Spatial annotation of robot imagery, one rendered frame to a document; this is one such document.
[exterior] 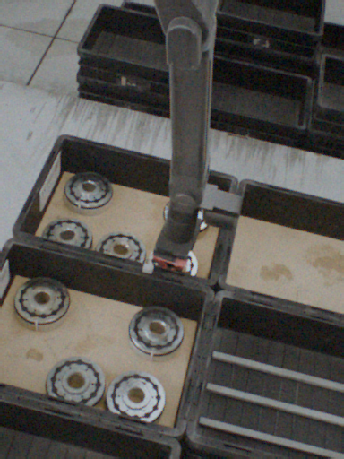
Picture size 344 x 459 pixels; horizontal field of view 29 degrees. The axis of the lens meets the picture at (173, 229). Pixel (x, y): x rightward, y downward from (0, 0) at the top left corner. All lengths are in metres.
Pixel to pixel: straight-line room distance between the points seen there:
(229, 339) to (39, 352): 0.36
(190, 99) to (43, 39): 2.45
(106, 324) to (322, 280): 0.47
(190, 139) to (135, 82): 1.30
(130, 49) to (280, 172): 0.90
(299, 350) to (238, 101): 1.36
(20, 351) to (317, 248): 0.67
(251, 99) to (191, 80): 1.65
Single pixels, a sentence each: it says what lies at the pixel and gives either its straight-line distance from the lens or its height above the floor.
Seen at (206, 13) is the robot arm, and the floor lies 1.50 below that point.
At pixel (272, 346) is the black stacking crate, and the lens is 1.33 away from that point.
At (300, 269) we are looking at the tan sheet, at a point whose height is 0.83.
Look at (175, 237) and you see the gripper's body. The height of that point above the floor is 0.98.
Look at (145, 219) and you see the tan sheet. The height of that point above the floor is 0.83.
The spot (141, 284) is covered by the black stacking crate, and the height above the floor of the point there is 0.90.
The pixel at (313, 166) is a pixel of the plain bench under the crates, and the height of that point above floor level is 0.70.
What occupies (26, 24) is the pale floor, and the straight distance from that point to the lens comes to 3.46.
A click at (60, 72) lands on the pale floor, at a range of 3.17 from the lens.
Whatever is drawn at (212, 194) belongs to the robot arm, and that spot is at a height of 1.09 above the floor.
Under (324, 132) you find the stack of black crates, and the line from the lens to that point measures 2.33.
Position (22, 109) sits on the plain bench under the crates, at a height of 0.70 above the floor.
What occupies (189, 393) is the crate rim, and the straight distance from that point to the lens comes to 1.13.
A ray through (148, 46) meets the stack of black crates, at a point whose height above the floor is 0.49.
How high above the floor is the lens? 1.94
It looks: 50 degrees down
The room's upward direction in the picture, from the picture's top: 11 degrees clockwise
